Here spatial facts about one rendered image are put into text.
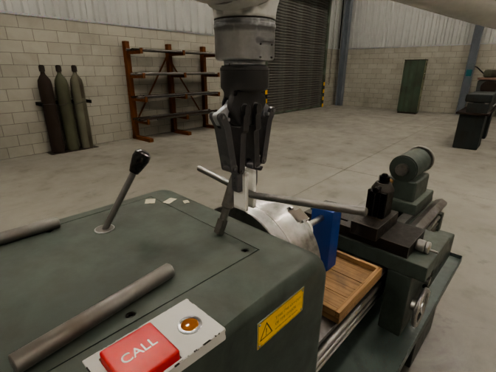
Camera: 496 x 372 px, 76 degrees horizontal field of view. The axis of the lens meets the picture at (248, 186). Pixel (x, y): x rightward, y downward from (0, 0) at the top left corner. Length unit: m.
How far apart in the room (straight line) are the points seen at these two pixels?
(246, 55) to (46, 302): 0.42
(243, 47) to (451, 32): 14.39
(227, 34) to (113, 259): 0.38
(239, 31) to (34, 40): 6.90
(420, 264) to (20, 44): 6.92
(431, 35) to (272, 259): 14.56
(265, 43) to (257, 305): 0.36
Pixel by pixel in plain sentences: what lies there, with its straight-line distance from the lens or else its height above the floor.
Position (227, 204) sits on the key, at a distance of 0.57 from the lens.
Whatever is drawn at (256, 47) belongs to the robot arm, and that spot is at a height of 1.57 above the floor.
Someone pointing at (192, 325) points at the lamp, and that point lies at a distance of 0.41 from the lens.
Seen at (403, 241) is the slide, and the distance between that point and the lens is 1.27.
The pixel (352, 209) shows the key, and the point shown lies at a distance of 0.45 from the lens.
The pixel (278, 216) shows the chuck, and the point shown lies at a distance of 0.75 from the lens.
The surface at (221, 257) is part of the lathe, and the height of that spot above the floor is 1.26.
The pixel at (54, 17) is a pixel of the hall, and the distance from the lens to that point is 7.47.
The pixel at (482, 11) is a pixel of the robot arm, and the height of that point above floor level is 1.60.
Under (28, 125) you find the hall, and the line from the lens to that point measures 7.25.
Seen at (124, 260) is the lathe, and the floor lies 1.26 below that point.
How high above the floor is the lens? 1.54
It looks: 20 degrees down
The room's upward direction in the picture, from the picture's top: straight up
